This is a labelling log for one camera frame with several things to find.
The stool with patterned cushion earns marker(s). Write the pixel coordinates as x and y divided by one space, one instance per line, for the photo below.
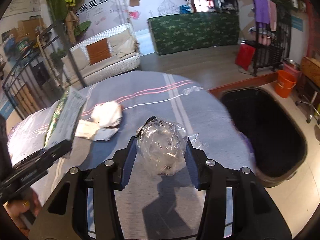
308 89

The black iron railing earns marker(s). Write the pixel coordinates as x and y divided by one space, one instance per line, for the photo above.
42 72

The purple towel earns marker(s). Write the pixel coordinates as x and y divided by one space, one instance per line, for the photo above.
261 11

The dark brown trash bin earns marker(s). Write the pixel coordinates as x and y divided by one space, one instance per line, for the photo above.
279 145

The white tissue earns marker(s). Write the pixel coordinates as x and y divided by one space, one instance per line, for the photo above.
108 114

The pink towel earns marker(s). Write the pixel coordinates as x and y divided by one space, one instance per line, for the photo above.
272 10

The green milk carton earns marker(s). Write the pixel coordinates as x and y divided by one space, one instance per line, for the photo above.
65 118

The white wicker swing sofa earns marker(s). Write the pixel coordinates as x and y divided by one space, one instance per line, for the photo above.
124 51

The orange brown cushion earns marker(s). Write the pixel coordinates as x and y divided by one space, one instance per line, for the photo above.
98 51

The red bag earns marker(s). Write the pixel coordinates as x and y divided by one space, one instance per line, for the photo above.
245 56

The black metal rack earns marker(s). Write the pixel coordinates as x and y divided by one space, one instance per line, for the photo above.
271 47

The pink basin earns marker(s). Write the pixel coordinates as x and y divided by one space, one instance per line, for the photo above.
291 67

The beige paper bag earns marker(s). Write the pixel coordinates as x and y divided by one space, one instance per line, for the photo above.
92 131

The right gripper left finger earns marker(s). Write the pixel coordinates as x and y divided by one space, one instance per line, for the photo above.
64 215

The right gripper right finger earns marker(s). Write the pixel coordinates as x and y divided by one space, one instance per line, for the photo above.
255 215

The left hand gold nails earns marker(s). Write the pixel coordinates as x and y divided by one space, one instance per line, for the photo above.
15 208

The clear plastic bag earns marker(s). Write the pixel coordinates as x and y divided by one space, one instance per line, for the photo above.
162 145

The tall leafy plant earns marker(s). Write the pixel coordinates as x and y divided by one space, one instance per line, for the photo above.
65 11

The green patterned counter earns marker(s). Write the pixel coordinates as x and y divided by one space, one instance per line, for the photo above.
182 32

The orange plastic bucket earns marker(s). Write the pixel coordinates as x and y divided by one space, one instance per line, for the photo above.
284 84

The blue striped table cloth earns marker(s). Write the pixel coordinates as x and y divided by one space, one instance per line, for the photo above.
163 112

